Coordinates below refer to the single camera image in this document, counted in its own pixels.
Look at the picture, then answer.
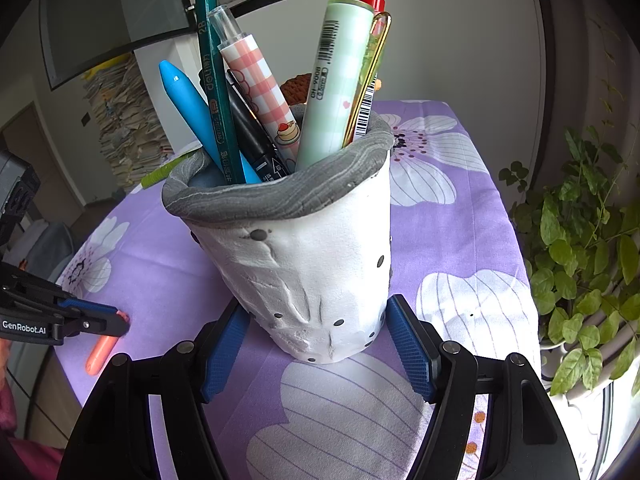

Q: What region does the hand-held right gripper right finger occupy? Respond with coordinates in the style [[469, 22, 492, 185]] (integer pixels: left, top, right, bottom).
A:
[[386, 294, 581, 480]]

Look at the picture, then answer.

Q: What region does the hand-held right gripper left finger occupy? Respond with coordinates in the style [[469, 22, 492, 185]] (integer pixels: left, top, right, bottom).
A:
[[57, 300, 251, 480]]

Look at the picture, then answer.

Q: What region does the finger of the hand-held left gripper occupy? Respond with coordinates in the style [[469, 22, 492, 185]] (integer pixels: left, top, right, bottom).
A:
[[0, 272, 130, 337]]

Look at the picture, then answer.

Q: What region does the orange highlighter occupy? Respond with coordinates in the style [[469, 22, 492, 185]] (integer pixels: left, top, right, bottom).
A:
[[86, 312, 128, 375]]

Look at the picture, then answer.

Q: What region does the grey white dotted pen holder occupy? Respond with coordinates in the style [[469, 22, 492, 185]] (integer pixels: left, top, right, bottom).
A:
[[161, 105, 395, 365]]

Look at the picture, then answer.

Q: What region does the blue pen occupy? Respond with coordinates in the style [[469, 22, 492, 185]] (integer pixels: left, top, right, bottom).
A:
[[159, 60, 261, 185]]

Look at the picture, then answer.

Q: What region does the black marker pen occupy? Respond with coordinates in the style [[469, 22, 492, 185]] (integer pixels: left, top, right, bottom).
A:
[[199, 67, 292, 181]]

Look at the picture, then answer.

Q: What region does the dark green pencil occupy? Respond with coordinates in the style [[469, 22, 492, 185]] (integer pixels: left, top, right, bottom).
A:
[[193, 0, 247, 185]]

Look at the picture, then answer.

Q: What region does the pink patterned pen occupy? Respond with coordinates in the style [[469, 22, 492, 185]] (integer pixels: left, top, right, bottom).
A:
[[207, 4, 303, 166]]

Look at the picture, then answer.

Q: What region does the light green pen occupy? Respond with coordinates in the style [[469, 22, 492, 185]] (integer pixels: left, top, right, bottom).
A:
[[295, 0, 376, 173]]

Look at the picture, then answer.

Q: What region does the gold clip pen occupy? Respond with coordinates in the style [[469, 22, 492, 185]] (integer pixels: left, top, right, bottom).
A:
[[342, 0, 392, 150]]

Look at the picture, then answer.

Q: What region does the brown door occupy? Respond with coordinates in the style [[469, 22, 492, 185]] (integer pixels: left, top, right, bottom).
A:
[[0, 101, 85, 208]]

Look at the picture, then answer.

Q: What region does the stack of papers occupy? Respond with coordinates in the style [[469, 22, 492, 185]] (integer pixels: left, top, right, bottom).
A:
[[82, 55, 173, 191]]

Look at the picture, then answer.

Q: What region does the green crochet stem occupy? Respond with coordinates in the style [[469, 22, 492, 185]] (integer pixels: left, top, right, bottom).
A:
[[141, 157, 201, 188]]

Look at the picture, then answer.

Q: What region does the purple floral tablecloth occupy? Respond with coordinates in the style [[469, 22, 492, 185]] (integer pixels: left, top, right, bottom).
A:
[[55, 100, 543, 480]]

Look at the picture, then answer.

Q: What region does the green potted plant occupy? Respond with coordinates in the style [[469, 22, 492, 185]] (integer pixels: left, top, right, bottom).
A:
[[499, 125, 640, 461]]

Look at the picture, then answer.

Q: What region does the dark glass cabinet door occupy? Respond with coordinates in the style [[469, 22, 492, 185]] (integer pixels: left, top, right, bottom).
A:
[[39, 0, 193, 92]]

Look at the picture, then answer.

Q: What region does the crochet sunflower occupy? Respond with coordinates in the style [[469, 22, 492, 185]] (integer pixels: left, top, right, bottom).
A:
[[280, 74, 383, 106]]

